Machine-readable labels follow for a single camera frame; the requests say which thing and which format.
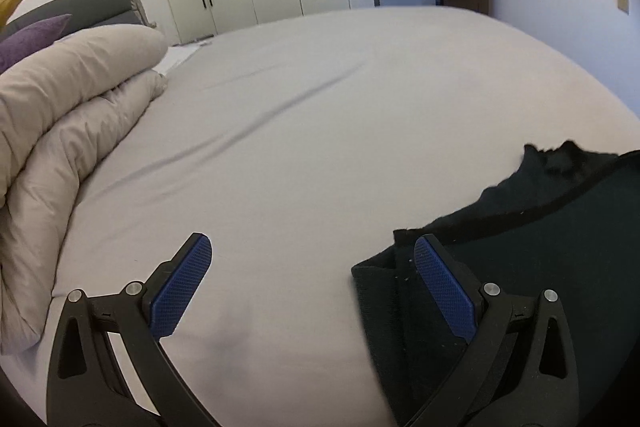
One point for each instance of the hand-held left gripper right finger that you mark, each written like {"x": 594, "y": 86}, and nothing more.
{"x": 445, "y": 287}

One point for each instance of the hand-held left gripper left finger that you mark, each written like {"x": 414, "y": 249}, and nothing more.
{"x": 182, "y": 287}

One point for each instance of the dark green sweater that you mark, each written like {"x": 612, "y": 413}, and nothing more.
{"x": 550, "y": 227}

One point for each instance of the beige duvet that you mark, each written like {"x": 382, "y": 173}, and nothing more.
{"x": 60, "y": 117}

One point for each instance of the bed with white sheet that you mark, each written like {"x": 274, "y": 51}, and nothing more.
{"x": 325, "y": 107}

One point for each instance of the purple pillow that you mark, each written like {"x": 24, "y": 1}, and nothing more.
{"x": 30, "y": 42}

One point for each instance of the grey headboard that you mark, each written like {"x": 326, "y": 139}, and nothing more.
{"x": 95, "y": 2}

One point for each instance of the yellow pillow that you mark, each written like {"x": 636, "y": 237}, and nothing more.
{"x": 10, "y": 2}

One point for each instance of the wall socket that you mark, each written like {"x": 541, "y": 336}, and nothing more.
{"x": 623, "y": 3}

